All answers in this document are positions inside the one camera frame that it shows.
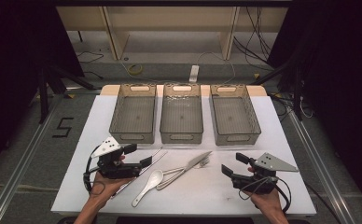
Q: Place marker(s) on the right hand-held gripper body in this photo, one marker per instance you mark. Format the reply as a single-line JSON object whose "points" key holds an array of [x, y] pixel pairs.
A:
{"points": [[257, 182]]}

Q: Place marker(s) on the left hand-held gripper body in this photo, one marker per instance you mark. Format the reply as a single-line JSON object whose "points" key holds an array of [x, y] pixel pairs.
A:
{"points": [[117, 169]]}

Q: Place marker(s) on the metal chopstick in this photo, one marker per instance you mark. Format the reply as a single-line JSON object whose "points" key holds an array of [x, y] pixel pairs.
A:
{"points": [[156, 152], [161, 156]]}

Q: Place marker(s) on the white ceramic spoon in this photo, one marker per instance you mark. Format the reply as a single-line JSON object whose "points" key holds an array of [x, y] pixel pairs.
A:
{"points": [[155, 177]]}

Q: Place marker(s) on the transparent grey plastic bin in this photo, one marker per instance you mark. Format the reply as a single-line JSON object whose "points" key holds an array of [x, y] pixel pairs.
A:
{"points": [[182, 115], [134, 115], [232, 115]]}

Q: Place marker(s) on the person's left hand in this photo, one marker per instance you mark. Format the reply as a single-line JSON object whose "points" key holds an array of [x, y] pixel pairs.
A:
{"points": [[107, 187]]}

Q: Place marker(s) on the person's right hand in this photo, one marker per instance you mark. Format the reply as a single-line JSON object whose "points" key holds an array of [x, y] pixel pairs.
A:
{"points": [[267, 202]]}

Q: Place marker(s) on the black metal stand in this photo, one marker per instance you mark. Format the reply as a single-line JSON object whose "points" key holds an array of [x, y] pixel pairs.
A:
{"points": [[43, 93], [298, 93]]}

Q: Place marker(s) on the white power strip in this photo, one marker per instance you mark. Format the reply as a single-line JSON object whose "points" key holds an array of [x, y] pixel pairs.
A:
{"points": [[194, 74]]}

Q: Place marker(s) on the light wooden desk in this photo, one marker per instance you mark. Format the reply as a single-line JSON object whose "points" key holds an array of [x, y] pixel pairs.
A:
{"points": [[169, 18]]}

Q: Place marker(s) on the black curtain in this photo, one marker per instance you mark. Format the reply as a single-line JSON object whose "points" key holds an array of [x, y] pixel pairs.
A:
{"points": [[341, 62], [14, 62]]}

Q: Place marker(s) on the aluminium floor rail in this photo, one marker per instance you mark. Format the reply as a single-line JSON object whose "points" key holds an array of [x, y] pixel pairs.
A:
{"points": [[17, 174], [319, 161]]}

